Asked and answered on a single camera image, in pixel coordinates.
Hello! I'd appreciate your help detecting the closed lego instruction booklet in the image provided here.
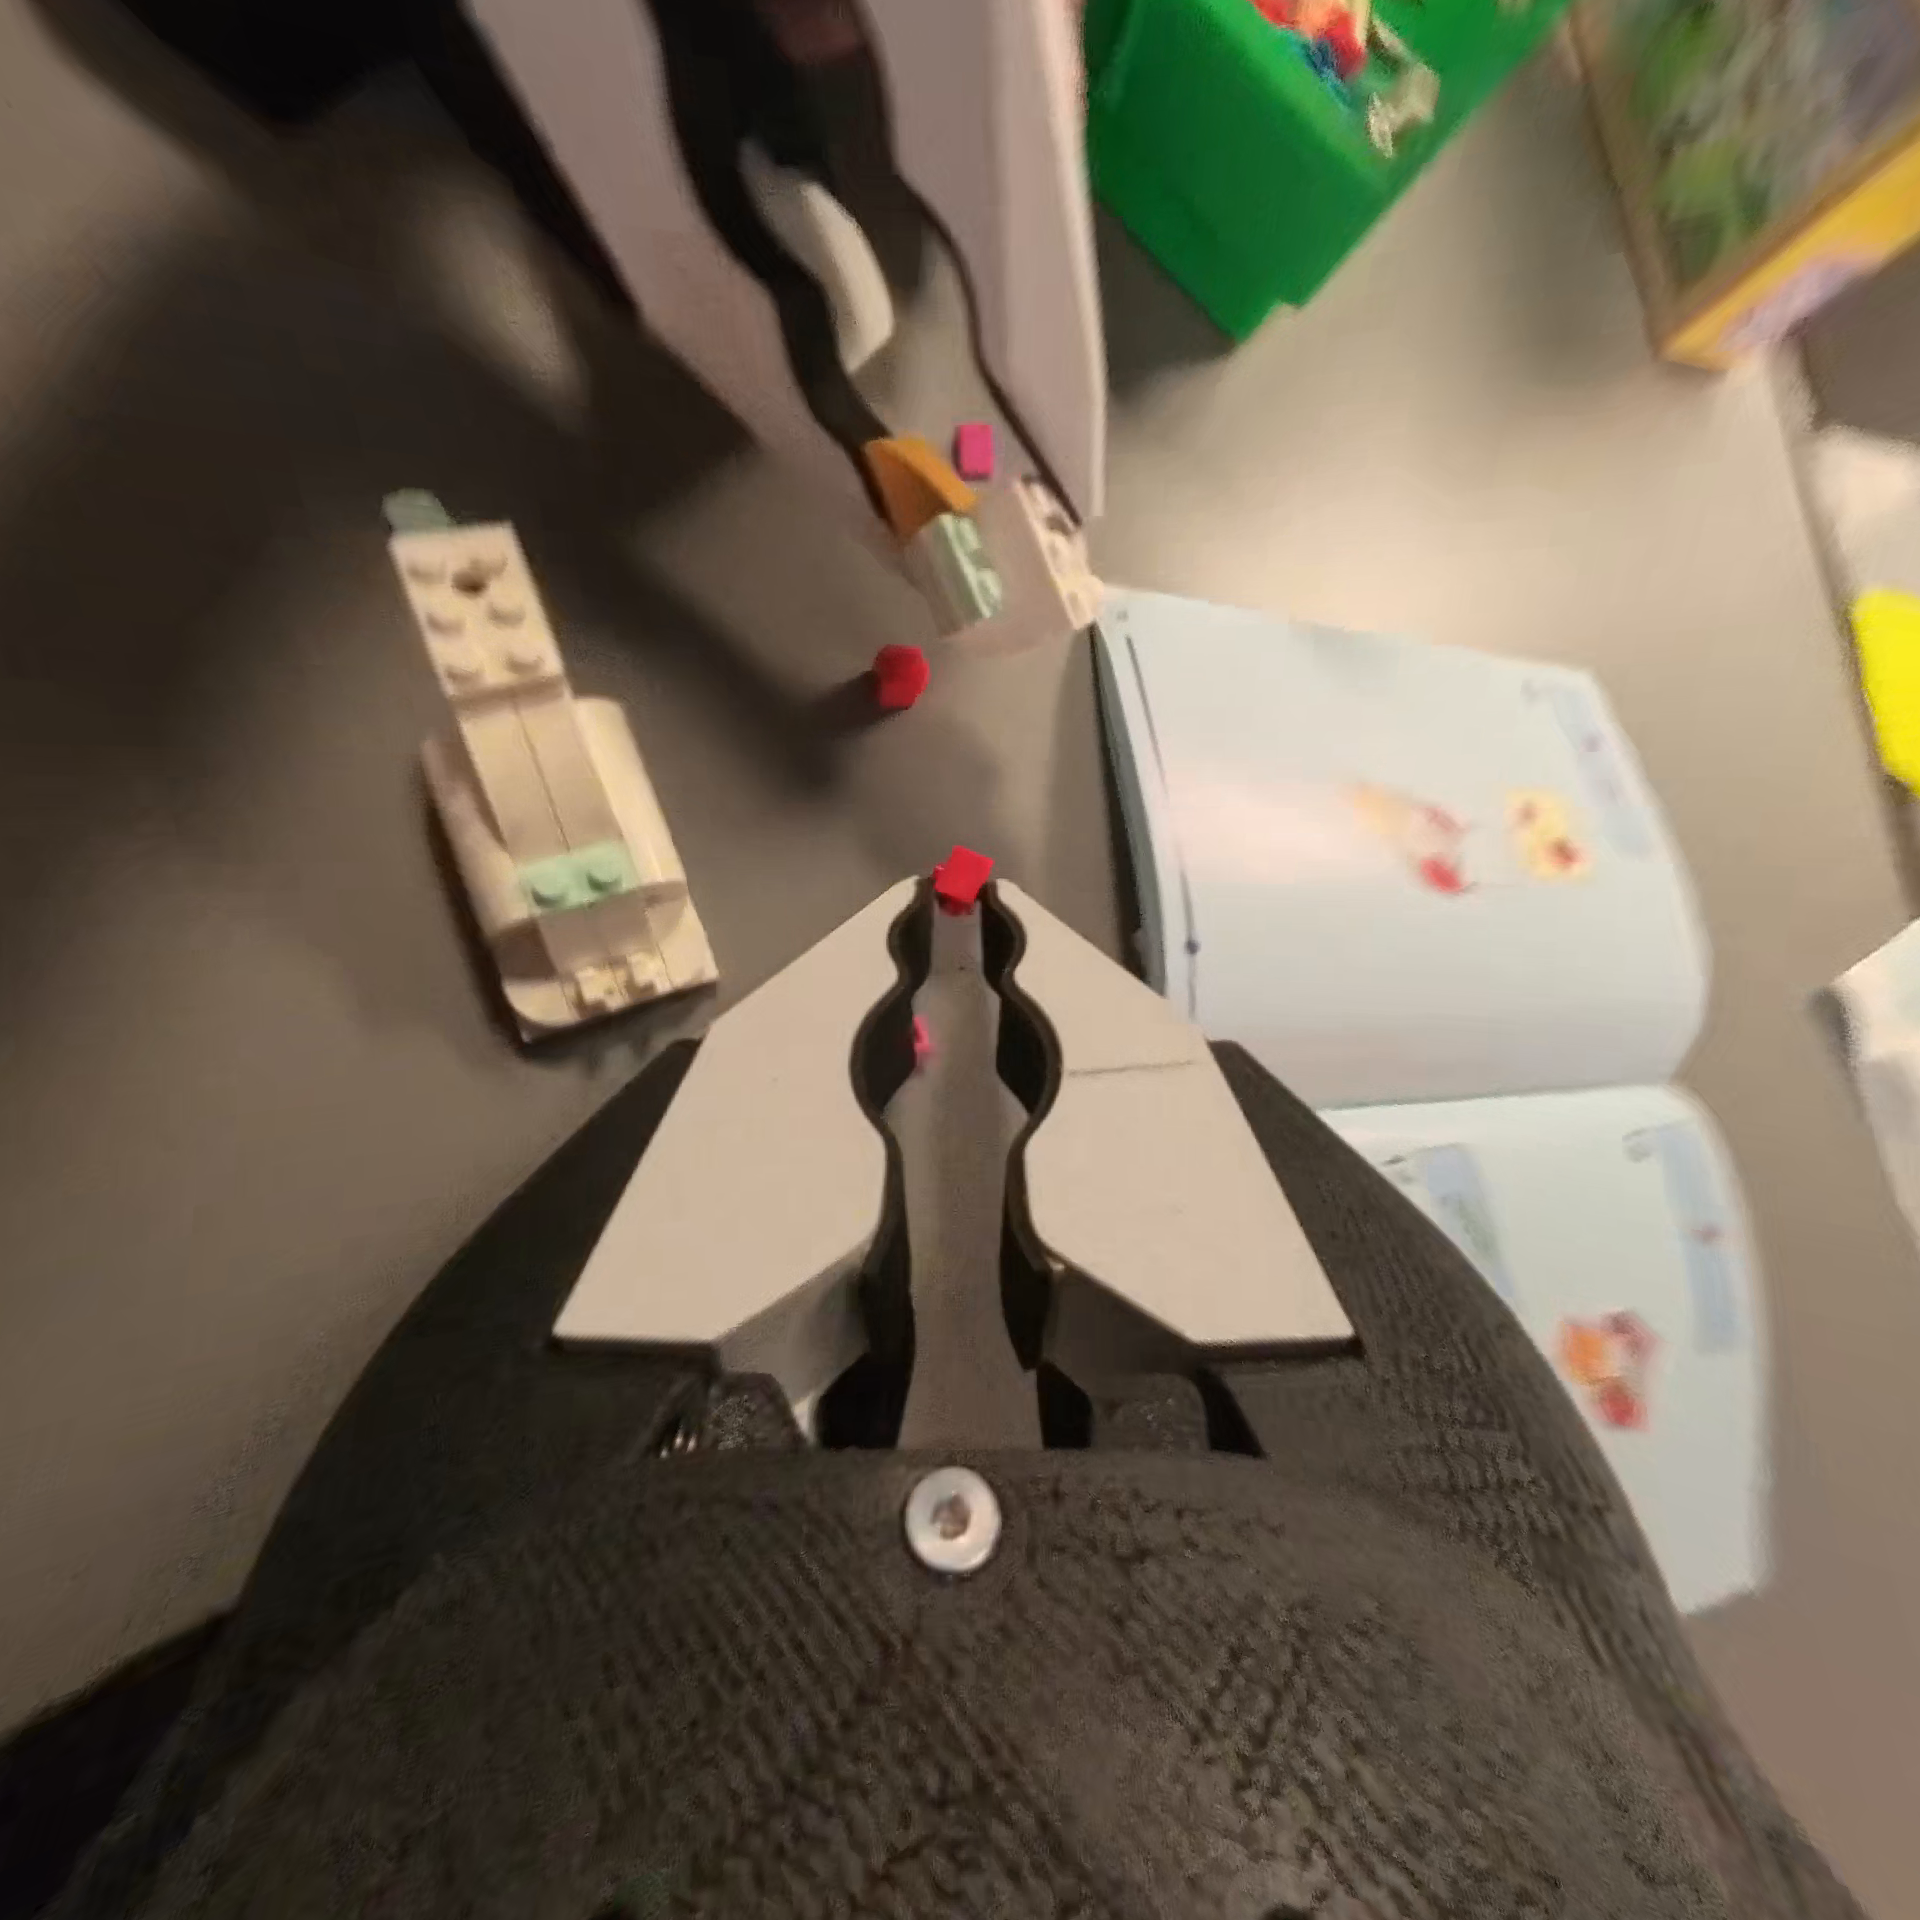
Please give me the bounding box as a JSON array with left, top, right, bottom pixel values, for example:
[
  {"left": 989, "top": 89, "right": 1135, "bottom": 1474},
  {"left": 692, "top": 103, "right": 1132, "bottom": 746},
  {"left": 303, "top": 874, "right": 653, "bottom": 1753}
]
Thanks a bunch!
[{"left": 1822, "top": 914, "right": 1920, "bottom": 1202}]

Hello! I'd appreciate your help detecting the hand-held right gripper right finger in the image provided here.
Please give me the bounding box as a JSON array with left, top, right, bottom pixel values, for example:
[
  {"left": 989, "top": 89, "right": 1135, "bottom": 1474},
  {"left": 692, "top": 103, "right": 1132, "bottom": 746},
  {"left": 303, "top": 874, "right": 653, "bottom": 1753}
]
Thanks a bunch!
[{"left": 979, "top": 878, "right": 1363, "bottom": 1454}]

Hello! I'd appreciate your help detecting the green plastic bin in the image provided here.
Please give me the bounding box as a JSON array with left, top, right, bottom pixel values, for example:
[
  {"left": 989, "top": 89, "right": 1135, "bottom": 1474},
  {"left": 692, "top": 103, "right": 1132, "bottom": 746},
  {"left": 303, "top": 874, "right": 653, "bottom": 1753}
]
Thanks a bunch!
[{"left": 1084, "top": 0, "right": 1578, "bottom": 344}]

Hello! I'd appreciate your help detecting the lego set cardboard box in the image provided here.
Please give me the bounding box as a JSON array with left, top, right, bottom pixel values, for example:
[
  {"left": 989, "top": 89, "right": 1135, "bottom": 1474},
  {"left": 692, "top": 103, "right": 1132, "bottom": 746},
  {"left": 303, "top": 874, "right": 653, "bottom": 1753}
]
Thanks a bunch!
[{"left": 1567, "top": 0, "right": 1920, "bottom": 368}]

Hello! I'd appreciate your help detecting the open lego instruction booklet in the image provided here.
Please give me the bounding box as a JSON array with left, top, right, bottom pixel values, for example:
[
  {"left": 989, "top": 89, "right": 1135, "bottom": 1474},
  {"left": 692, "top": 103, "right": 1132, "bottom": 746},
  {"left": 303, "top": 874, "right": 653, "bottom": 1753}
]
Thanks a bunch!
[{"left": 1089, "top": 584, "right": 1772, "bottom": 1618}]

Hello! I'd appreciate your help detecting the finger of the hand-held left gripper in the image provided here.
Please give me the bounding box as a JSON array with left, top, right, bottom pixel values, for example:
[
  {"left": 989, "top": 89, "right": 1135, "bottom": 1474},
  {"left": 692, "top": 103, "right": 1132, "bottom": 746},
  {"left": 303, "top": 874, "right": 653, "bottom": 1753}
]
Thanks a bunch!
[
  {"left": 458, "top": 0, "right": 903, "bottom": 460},
  {"left": 849, "top": 0, "right": 1115, "bottom": 522}
]

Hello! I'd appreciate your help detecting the white mint orange lego assembly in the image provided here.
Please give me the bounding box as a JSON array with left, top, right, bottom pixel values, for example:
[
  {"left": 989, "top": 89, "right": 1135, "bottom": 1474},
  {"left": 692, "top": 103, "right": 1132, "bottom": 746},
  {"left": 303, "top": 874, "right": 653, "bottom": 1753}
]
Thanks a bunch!
[{"left": 858, "top": 433, "right": 1105, "bottom": 640}]

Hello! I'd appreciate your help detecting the pile of lego pieces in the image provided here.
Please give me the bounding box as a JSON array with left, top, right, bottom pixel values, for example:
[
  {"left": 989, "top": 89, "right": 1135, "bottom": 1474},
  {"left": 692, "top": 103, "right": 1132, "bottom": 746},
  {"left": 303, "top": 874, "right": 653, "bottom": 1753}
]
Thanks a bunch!
[{"left": 1252, "top": 0, "right": 1450, "bottom": 159}]

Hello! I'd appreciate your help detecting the yellow object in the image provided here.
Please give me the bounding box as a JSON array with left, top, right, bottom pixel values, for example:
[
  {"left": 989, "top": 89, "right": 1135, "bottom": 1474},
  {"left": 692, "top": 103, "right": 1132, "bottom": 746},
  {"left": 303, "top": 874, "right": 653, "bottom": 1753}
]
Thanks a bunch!
[{"left": 1846, "top": 588, "right": 1920, "bottom": 797}]

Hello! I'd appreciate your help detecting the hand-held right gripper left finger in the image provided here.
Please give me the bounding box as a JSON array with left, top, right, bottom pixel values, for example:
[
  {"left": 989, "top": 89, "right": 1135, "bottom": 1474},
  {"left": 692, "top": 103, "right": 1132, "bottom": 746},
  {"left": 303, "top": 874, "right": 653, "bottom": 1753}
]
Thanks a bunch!
[{"left": 549, "top": 878, "right": 922, "bottom": 1449}]

